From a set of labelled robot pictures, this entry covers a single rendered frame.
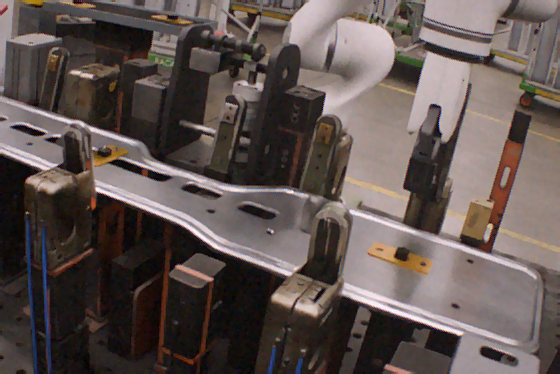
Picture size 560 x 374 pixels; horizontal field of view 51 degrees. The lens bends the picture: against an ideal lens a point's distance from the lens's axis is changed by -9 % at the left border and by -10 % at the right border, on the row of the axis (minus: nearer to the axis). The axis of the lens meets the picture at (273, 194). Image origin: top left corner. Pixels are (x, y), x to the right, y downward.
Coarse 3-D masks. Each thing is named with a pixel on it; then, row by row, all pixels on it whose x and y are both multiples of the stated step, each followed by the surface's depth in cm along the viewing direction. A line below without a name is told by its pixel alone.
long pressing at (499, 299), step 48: (0, 96) 113; (0, 144) 93; (48, 144) 96; (96, 144) 99; (144, 144) 101; (96, 192) 85; (144, 192) 86; (240, 192) 91; (288, 192) 94; (240, 240) 78; (288, 240) 80; (384, 240) 84; (432, 240) 87; (384, 288) 73; (432, 288) 75; (480, 288) 76; (528, 288) 78; (480, 336) 67; (528, 336) 67
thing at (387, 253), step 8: (376, 248) 81; (384, 248) 82; (392, 248) 82; (400, 248) 80; (376, 256) 80; (384, 256) 80; (392, 256) 80; (400, 256) 79; (408, 256) 80; (416, 256) 81; (400, 264) 78; (408, 264) 79; (416, 264) 79; (432, 264) 80; (424, 272) 77
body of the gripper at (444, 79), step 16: (432, 48) 67; (432, 64) 66; (448, 64) 66; (464, 64) 66; (432, 80) 67; (448, 80) 66; (464, 80) 67; (416, 96) 68; (432, 96) 67; (448, 96) 67; (464, 96) 70; (416, 112) 69; (448, 112) 67; (416, 128) 69; (448, 128) 68
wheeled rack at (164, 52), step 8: (216, 8) 450; (216, 16) 452; (232, 16) 541; (240, 24) 541; (256, 24) 534; (216, 32) 458; (256, 32) 542; (160, 40) 513; (168, 40) 533; (248, 40) 527; (256, 40) 546; (152, 48) 488; (160, 48) 486; (168, 48) 506; (152, 56) 478; (160, 56) 478; (168, 56) 495; (248, 56) 534; (160, 64) 478; (168, 64) 475; (232, 72) 557
